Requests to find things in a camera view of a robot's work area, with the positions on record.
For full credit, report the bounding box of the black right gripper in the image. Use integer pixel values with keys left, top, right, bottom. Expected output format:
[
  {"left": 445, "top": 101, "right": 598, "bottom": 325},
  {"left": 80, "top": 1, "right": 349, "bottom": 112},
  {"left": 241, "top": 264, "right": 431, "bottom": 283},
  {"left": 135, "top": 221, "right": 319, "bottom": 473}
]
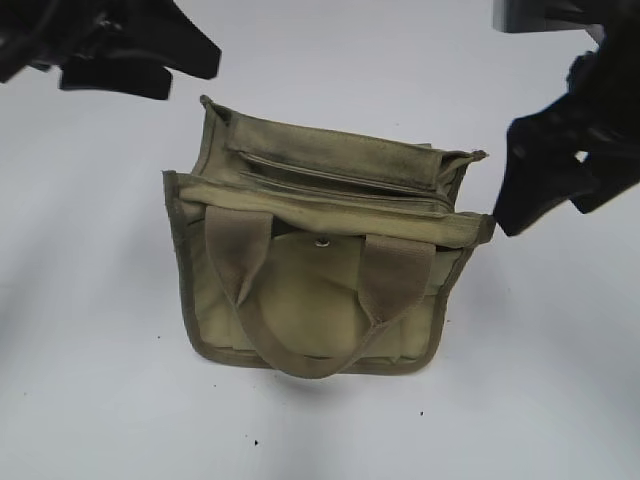
[{"left": 493, "top": 1, "right": 639, "bottom": 237}]

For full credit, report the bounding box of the olive yellow canvas bag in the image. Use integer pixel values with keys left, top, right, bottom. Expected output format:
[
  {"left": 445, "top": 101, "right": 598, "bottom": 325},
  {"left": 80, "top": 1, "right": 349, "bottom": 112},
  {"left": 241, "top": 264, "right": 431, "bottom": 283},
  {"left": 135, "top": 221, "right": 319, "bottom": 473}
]
[{"left": 163, "top": 97, "right": 494, "bottom": 379}]

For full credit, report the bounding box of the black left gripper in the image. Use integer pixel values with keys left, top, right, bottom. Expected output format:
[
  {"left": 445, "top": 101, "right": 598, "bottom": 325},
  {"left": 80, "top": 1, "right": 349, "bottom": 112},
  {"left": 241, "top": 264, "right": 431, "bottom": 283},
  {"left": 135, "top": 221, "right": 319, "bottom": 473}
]
[{"left": 1, "top": 1, "right": 221, "bottom": 100}]

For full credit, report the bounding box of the grey right arm camera box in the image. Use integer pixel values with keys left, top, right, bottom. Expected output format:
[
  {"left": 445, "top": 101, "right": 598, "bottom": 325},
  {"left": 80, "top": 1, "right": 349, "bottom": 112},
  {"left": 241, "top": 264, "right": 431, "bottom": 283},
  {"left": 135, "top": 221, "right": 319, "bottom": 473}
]
[{"left": 492, "top": 0, "right": 605, "bottom": 46}]

